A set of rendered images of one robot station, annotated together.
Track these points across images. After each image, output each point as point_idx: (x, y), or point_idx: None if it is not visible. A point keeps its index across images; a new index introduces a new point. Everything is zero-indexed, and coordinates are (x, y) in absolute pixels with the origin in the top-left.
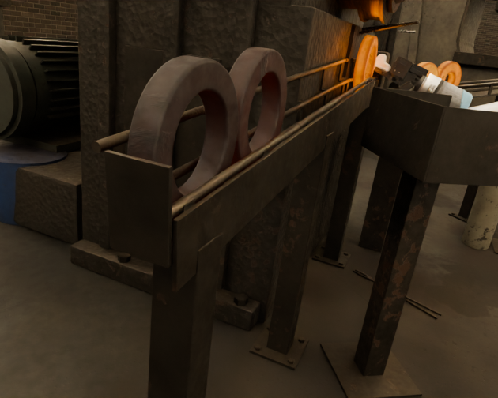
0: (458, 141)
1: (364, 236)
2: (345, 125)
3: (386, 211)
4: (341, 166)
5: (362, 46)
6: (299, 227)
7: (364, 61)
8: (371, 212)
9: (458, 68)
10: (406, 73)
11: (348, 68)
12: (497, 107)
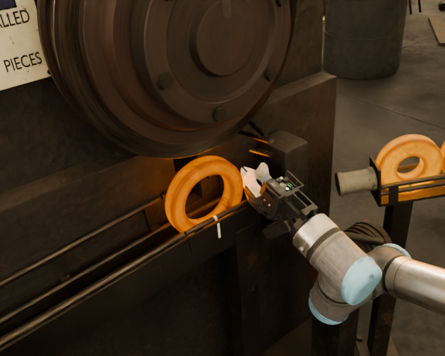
0: None
1: None
2: (63, 346)
3: (332, 350)
4: (228, 300)
5: (169, 188)
6: None
7: (169, 211)
8: (317, 342)
9: None
10: (282, 207)
11: (211, 182)
12: (443, 293)
